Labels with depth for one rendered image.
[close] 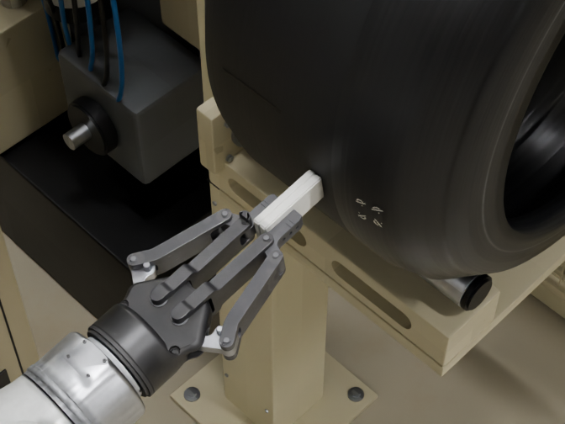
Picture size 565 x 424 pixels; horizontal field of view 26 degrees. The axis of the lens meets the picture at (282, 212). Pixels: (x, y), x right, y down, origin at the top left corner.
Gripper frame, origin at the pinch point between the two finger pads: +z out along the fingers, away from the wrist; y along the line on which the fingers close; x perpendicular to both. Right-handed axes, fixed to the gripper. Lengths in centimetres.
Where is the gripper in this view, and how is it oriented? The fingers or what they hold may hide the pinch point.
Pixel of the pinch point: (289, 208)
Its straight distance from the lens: 105.7
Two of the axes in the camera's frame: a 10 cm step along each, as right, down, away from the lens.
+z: 7.0, -6.4, 3.2
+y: -7.1, -5.6, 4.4
